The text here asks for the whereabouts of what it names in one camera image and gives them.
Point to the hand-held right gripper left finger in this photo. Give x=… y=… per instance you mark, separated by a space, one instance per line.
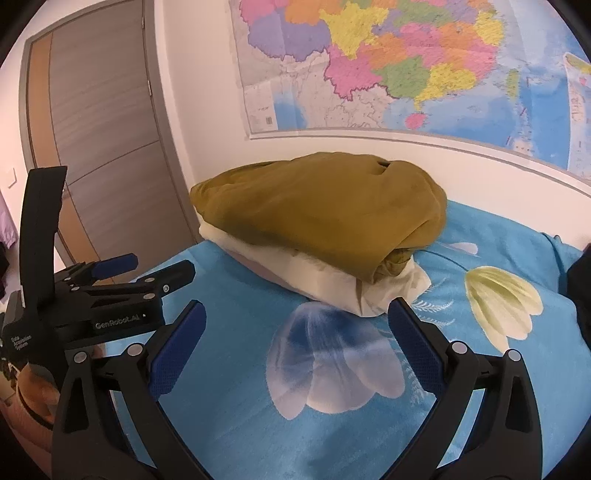
x=178 y=355

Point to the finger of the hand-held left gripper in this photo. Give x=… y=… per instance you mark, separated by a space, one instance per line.
x=115 y=265
x=171 y=277

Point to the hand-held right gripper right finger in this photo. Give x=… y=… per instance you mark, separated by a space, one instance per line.
x=415 y=350

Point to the olive brown garment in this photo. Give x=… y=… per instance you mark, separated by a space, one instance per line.
x=314 y=212

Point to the person's left hand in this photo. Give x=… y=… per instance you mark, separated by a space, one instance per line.
x=34 y=392

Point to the blue floral blanket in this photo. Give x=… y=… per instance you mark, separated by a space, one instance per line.
x=240 y=415

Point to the pink cloth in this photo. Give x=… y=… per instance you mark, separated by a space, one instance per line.
x=258 y=273

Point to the purple cloth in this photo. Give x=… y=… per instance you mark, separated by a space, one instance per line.
x=5 y=221

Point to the cream garment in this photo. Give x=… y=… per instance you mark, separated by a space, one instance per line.
x=314 y=277

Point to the grey wooden door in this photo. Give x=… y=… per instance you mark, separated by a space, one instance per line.
x=106 y=115

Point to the black garment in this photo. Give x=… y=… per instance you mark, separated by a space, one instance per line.
x=579 y=281

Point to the white wall switch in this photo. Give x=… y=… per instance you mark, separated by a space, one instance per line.
x=10 y=177

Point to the colourful wall map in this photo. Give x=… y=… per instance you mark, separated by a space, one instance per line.
x=392 y=60

